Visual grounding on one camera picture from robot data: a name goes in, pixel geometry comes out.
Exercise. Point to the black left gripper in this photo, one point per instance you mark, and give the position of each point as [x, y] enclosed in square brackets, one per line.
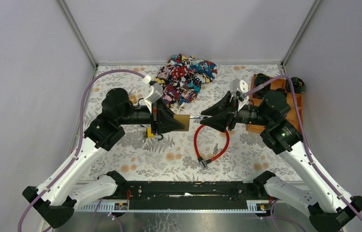
[157, 117]

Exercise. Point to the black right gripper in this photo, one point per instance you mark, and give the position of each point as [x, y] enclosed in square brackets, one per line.
[223, 106]

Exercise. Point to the brass padlock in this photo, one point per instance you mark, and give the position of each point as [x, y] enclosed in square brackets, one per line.
[185, 120]
[133, 99]

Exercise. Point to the red cable lock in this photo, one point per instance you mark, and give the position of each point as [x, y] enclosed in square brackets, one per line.
[203, 146]

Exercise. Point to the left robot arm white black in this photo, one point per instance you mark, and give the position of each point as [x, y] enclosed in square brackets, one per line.
[58, 197]

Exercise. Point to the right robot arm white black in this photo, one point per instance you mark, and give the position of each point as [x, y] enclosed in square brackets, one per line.
[328, 206]

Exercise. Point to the yellow small padlock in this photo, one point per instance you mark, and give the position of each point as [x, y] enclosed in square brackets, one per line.
[150, 135]

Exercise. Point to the colourful comic print cloth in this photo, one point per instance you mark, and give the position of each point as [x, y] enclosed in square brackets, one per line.
[182, 78]

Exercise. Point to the dark rolled fabric top left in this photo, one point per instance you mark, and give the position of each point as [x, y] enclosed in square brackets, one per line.
[260, 79]

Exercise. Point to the orange wooden compartment tray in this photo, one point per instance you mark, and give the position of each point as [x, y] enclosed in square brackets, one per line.
[291, 116]

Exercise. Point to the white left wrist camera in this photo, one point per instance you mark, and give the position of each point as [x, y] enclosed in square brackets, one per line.
[153, 92]

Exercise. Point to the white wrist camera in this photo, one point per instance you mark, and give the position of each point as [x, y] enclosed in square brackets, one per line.
[238, 89]
[153, 92]

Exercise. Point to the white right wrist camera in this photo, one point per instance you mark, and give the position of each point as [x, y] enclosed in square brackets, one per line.
[238, 89]

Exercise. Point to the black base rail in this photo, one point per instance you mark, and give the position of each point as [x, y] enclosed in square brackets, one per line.
[194, 196]

